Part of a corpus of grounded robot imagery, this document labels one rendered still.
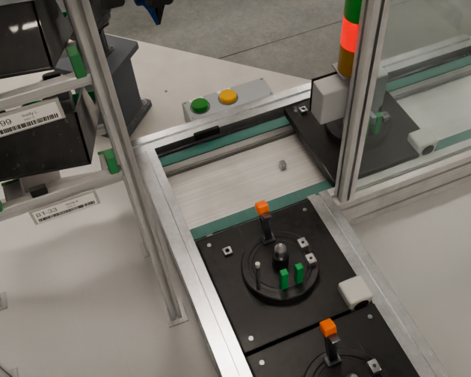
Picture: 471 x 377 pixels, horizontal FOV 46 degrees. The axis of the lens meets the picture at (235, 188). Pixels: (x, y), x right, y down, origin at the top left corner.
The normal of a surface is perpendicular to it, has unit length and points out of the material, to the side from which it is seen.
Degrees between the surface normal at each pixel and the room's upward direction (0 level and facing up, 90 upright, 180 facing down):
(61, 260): 0
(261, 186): 0
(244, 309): 0
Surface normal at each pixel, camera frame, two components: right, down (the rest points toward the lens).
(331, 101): 0.38, 0.72
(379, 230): -0.05, -0.61
